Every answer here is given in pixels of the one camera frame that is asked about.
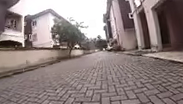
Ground pale concrete boundary wall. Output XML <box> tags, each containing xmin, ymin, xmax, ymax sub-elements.
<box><xmin>0</xmin><ymin>34</ymin><xmax>94</xmax><ymax>74</ymax></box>

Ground grey kerb strip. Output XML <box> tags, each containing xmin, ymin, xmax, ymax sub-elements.
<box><xmin>0</xmin><ymin>59</ymin><xmax>63</xmax><ymax>82</ymax></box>

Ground grey brick paved road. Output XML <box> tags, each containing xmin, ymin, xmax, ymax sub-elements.
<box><xmin>0</xmin><ymin>41</ymin><xmax>183</xmax><ymax>104</ymax></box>

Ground distant green trees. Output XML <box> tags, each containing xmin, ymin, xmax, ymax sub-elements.
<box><xmin>81</xmin><ymin>34</ymin><xmax>109</xmax><ymax>54</ymax></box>

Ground white house with dark roof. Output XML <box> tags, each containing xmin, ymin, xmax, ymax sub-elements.
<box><xmin>21</xmin><ymin>6</ymin><xmax>72</xmax><ymax>52</ymax></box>

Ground white vehicle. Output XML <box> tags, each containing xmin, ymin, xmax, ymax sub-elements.
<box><xmin>106</xmin><ymin>44</ymin><xmax>115</xmax><ymax>52</ymax></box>

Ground pale concrete pavement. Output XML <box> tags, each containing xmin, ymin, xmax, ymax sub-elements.
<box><xmin>116</xmin><ymin>42</ymin><xmax>183</xmax><ymax>79</ymax></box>

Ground green tree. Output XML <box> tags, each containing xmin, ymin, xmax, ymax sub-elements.
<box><xmin>48</xmin><ymin>14</ymin><xmax>92</xmax><ymax>59</ymax></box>

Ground beige and brown building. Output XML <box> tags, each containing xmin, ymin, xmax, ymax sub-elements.
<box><xmin>99</xmin><ymin>0</ymin><xmax>140</xmax><ymax>54</ymax></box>

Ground beige building with carport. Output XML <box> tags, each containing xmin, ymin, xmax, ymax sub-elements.
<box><xmin>125</xmin><ymin>0</ymin><xmax>183</xmax><ymax>57</ymax></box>

